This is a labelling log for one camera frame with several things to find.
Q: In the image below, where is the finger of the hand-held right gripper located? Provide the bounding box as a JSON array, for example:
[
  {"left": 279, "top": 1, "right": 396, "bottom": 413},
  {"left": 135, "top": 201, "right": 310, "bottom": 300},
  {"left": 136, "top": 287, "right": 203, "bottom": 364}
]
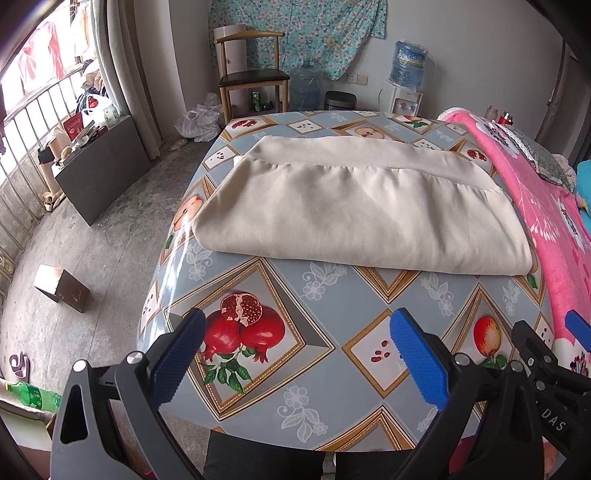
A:
[
  {"left": 564, "top": 310, "right": 591, "bottom": 352},
  {"left": 512, "top": 319, "right": 578, "bottom": 441}
]

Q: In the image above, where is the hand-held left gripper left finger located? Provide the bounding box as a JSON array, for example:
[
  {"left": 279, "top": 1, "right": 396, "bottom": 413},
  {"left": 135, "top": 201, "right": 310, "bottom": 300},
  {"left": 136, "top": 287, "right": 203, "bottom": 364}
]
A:
[{"left": 50, "top": 308, "right": 208, "bottom": 480}]

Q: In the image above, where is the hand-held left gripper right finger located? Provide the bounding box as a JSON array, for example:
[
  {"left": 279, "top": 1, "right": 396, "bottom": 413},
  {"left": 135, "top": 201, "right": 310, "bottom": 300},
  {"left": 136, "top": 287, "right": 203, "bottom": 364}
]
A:
[{"left": 389, "top": 308, "right": 546, "bottom": 480}]

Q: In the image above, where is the beige zip jacket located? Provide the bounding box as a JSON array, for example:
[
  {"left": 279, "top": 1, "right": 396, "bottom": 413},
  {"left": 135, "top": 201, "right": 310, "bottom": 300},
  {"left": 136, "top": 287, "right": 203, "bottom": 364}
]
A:
[{"left": 191, "top": 136, "right": 534, "bottom": 277}]

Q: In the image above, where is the brown cardboard box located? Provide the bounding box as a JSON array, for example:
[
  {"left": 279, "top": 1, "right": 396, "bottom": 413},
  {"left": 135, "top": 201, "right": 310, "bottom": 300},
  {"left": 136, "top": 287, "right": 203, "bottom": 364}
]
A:
[{"left": 33, "top": 264, "right": 92, "bottom": 313}]

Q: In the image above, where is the pink floral blanket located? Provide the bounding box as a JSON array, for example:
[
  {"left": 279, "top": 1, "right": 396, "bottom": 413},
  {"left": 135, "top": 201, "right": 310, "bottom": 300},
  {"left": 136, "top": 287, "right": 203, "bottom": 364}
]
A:
[{"left": 436, "top": 107, "right": 591, "bottom": 480}]

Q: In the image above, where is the blue striped pillow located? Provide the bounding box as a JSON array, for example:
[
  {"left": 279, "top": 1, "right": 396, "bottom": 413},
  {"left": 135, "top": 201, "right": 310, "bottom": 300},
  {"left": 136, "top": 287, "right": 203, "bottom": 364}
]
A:
[{"left": 575, "top": 159, "right": 591, "bottom": 217}]

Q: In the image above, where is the green plastic bottle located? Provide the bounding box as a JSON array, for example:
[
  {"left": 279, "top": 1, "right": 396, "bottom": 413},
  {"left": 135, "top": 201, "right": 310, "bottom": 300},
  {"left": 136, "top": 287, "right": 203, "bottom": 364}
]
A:
[{"left": 4, "top": 381, "right": 62, "bottom": 414}]

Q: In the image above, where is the purple slipper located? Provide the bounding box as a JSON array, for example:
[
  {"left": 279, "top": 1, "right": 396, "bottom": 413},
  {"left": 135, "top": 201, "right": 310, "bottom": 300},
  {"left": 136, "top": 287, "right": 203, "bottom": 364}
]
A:
[{"left": 9, "top": 352, "right": 33, "bottom": 381}]

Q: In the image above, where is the grey lace cloth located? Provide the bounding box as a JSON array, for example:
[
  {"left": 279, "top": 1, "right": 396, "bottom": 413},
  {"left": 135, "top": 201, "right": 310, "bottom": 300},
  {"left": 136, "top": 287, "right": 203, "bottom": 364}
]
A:
[{"left": 496, "top": 122, "right": 578, "bottom": 188}]

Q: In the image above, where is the low black cabinet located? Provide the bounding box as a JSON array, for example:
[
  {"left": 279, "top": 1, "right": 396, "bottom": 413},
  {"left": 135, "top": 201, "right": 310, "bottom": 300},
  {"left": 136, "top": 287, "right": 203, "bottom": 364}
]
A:
[{"left": 51, "top": 115, "right": 151, "bottom": 227}]

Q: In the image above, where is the white plastic bag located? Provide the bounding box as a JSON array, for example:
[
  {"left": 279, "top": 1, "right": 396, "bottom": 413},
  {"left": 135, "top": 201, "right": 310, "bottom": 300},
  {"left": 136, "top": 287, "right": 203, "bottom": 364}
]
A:
[{"left": 174, "top": 92, "right": 225, "bottom": 143}]

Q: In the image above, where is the grey door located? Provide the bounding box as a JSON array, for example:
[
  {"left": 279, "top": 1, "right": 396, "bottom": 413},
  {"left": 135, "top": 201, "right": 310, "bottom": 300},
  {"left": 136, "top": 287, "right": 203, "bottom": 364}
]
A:
[{"left": 533, "top": 39, "right": 591, "bottom": 162}]

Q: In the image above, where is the white printed bag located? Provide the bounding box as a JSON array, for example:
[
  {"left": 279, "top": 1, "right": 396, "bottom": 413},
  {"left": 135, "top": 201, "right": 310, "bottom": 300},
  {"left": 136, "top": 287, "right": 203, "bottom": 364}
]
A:
[{"left": 83, "top": 95, "right": 121, "bottom": 130}]

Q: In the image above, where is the white water dispenser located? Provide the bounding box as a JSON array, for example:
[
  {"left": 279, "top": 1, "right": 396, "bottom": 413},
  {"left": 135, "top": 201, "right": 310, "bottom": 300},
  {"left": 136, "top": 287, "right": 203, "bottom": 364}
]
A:
[{"left": 387, "top": 88, "right": 423, "bottom": 116}]

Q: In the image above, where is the wooden chair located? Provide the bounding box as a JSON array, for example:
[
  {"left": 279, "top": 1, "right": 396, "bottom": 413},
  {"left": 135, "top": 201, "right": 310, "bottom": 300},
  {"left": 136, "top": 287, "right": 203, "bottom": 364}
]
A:
[{"left": 215, "top": 30, "right": 291, "bottom": 124}]

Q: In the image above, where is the grey curtain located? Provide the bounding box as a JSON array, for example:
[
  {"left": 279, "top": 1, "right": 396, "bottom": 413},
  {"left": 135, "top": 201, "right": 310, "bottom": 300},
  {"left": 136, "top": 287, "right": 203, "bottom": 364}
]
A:
[{"left": 88, "top": 0, "right": 185, "bottom": 160}]

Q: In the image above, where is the metal window railing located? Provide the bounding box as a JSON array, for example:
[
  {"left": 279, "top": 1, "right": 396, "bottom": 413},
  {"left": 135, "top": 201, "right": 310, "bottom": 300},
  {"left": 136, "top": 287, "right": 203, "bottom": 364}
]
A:
[{"left": 0, "top": 69, "right": 88, "bottom": 287}]

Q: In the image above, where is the empty clear water jug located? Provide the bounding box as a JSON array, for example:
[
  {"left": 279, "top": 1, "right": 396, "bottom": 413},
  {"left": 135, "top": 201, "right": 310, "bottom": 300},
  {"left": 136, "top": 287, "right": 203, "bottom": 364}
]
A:
[{"left": 290, "top": 60, "right": 324, "bottom": 112}]

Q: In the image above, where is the pink hanging cloth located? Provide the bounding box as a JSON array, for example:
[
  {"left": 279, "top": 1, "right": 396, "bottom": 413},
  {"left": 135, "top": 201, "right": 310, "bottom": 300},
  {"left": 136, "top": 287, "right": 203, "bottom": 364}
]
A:
[{"left": 14, "top": 14, "right": 65, "bottom": 93}]

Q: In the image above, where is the teal floral wall cloth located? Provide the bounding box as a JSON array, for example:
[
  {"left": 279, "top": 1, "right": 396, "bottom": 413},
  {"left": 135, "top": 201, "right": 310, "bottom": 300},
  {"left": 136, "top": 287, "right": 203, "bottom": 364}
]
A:
[{"left": 210, "top": 0, "right": 387, "bottom": 81}]

